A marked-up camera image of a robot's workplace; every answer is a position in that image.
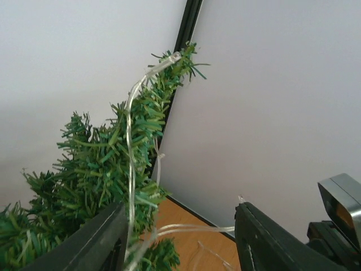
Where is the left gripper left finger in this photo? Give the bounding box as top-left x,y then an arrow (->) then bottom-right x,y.
22,203 -> 128,271

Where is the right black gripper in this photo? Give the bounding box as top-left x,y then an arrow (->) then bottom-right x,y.
306,221 -> 360,270

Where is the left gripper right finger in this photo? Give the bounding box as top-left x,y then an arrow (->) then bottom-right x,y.
235,202 -> 346,271

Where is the small green christmas tree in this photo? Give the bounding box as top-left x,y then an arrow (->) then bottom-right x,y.
1,43 -> 199,270

